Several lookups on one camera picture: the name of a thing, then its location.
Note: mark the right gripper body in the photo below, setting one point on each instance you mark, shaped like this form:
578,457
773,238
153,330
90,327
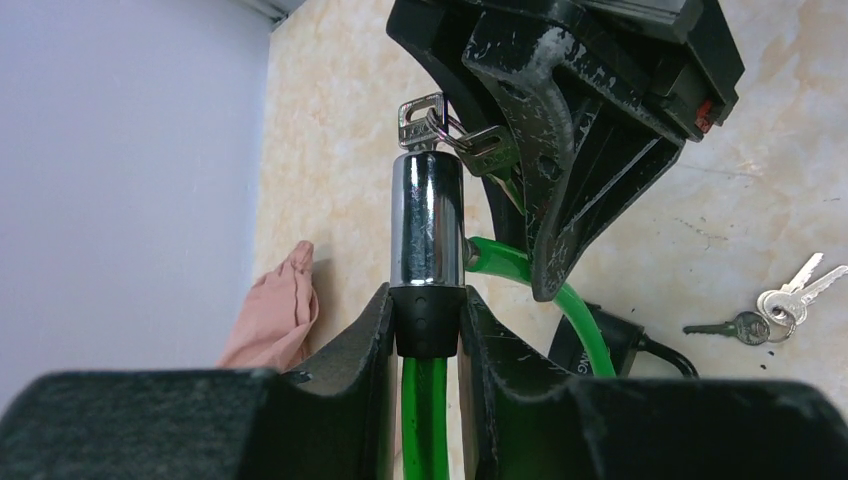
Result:
668,67

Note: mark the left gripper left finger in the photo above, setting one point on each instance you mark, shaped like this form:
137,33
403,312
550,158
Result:
330,417

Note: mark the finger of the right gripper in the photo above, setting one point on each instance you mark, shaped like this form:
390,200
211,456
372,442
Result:
573,191
435,34

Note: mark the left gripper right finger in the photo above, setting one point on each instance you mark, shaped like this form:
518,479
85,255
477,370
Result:
662,430

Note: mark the black padlock with keys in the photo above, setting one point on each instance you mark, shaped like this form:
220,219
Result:
624,340

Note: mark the green cable lock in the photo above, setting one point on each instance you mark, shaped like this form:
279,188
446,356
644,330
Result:
430,256

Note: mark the brass padlock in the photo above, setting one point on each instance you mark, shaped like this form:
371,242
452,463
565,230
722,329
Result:
778,312

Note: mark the pink cloth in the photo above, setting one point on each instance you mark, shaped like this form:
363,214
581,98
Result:
276,317

